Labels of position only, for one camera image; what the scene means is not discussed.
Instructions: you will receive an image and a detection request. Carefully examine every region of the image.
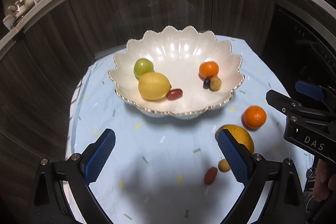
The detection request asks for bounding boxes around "small yellow-brown fruit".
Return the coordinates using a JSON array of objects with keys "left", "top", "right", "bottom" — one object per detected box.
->
[{"left": 218, "top": 159, "right": 231, "bottom": 173}]

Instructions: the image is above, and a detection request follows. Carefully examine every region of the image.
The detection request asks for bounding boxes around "yellow mango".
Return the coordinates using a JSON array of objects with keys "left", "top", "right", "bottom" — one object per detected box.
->
[{"left": 215, "top": 124, "right": 255, "bottom": 154}]

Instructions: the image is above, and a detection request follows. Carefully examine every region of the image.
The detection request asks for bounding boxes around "red cherry tomato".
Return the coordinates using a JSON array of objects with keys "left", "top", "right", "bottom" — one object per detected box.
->
[{"left": 204, "top": 166, "right": 218, "bottom": 185}]

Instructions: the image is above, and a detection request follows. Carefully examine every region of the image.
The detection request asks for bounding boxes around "large orange tangerine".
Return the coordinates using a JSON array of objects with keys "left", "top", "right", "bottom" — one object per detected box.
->
[{"left": 242, "top": 105, "right": 267, "bottom": 130}]

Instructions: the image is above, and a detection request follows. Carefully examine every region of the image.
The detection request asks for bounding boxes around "dark red grape tomato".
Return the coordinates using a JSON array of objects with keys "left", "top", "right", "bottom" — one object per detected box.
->
[{"left": 166, "top": 89, "right": 183, "bottom": 101}]

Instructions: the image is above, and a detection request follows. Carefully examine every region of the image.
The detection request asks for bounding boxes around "yellow lemon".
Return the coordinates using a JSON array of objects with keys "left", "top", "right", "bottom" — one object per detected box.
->
[{"left": 138, "top": 72, "right": 171, "bottom": 101}]

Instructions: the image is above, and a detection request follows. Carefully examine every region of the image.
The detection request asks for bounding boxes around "person's right hand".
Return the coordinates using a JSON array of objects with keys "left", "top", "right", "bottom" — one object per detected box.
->
[{"left": 313, "top": 160, "right": 335, "bottom": 202}]

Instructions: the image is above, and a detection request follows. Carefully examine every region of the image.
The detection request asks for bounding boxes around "light blue patterned cloth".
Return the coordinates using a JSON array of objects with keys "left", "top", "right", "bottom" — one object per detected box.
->
[{"left": 64, "top": 35, "right": 316, "bottom": 224}]

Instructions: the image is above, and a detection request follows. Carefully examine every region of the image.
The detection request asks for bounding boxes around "dark blueberry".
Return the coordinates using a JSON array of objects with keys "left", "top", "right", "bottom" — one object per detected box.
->
[{"left": 203, "top": 78, "right": 211, "bottom": 89}]

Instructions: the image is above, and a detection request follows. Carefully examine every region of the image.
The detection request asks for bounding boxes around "small orange in bowl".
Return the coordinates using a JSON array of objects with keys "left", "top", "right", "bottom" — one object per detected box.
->
[{"left": 199, "top": 61, "right": 219, "bottom": 79}]

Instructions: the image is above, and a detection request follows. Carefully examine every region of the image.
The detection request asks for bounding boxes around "white scalloped bowl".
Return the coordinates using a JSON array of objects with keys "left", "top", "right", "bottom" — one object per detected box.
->
[{"left": 108, "top": 26, "right": 245, "bottom": 119}]

